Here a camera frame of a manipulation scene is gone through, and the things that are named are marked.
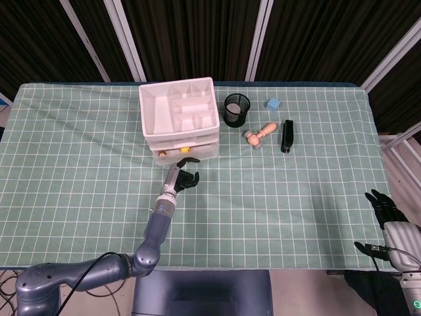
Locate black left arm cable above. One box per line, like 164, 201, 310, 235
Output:
58, 251, 120, 316

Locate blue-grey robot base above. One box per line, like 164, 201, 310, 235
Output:
131, 269, 274, 316

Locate floor cables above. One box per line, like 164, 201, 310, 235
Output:
0, 269, 132, 316

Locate wooden toy hammer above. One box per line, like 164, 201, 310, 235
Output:
243, 122, 278, 149

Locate black mesh pen cup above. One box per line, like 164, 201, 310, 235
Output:
224, 93, 251, 128

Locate clear drawer with snack packet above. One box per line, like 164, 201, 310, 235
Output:
149, 142, 220, 157

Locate person leg black trousers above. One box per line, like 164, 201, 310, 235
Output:
343, 269, 412, 316

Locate white plastic drawer organizer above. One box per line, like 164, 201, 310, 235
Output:
138, 76, 220, 165

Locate green checkered tablecloth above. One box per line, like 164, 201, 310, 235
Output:
0, 82, 401, 271

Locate blue foam cube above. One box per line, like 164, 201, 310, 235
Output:
265, 97, 283, 113

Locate white frame post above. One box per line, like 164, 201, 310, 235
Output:
245, 0, 274, 82
361, 18, 421, 93
104, 0, 147, 82
60, 0, 111, 82

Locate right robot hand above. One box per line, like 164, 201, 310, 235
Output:
353, 188, 421, 273

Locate black stapler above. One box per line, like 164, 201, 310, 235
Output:
280, 119, 295, 154

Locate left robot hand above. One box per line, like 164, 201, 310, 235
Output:
160, 157, 201, 199

